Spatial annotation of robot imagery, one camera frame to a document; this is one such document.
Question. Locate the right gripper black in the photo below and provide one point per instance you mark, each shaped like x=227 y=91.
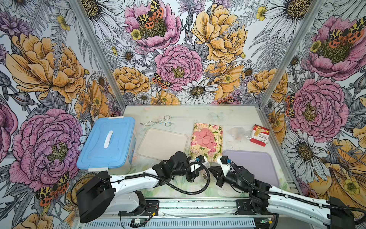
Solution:
x=218 y=173

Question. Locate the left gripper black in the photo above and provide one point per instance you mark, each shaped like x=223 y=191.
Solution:
x=194 y=173

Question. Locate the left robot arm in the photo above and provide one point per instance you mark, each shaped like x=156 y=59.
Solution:
x=122 y=193

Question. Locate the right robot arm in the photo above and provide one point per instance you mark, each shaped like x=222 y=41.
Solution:
x=267 y=199

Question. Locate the pile of pink cookies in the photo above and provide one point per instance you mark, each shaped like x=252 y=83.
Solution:
x=205 y=138

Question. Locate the yellow floral tray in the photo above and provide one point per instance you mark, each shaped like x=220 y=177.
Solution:
x=197 y=150

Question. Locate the beige plastic tray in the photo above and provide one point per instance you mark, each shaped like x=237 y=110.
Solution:
x=160 y=144

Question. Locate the lavender plastic tray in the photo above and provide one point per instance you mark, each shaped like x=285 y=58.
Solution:
x=258 y=163

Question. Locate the red white small box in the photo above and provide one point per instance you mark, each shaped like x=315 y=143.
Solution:
x=259 y=135

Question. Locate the metal scissors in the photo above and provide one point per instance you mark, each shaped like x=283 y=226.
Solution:
x=166 y=121

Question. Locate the blue lidded storage box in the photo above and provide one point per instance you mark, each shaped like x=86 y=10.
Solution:
x=110 y=146

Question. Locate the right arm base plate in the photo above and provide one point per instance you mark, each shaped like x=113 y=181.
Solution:
x=248 y=207

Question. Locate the aluminium front rail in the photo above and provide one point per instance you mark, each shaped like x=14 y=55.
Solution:
x=191 y=208

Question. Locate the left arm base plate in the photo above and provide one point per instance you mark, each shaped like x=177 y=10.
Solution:
x=146 y=209

